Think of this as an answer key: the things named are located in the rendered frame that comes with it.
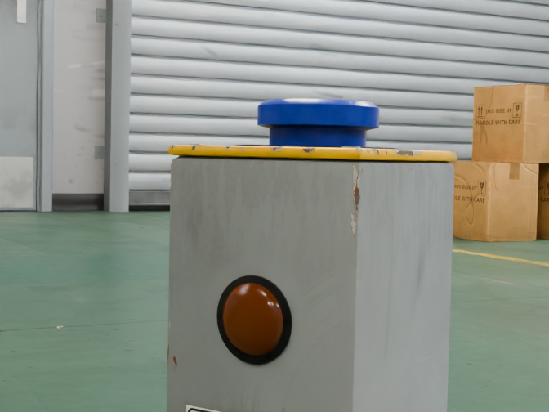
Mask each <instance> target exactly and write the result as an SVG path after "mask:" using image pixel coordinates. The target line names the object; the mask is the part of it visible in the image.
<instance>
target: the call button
mask: <svg viewBox="0 0 549 412"><path fill-rule="evenodd" d="M257 125H258V126H262V127H264V128H269V129H270V139H269V145H293V146H362V147H366V139H367V131H368V130H371V129H375V128H379V108H378V107H377V106H376V105H375V104H374V103H372V102H370V101H354V100H338V99H271V100H265V101H263V102H262V103H260V105H258V106H257Z"/></svg>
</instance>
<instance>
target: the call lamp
mask: <svg viewBox="0 0 549 412"><path fill-rule="evenodd" d="M222 324H223V328H224V331H225V335H226V337H227V338H228V340H229V341H230V343H231V345H232V346H233V347H234V348H235V349H236V350H237V351H239V352H241V353H242V354H244V355H245V356H250V357H259V356H264V355H266V354H268V353H269V352H271V351H272V350H273V349H274V348H275V347H276V345H277V344H278V342H279V340H280V338H281V335H282V332H283V315H282V311H281V308H280V306H279V303H278V301H277V300H276V298H275V296H274V295H273V294H272V293H271V292H270V291H269V290H268V289H266V288H265V287H263V286H261V285H259V284H254V283H246V284H241V285H240V286H238V287H236V288H235V289H233V290H232V291H231V292H230V294H229V295H228V297H227V298H226V300H225V303H224V306H223V310H222Z"/></svg>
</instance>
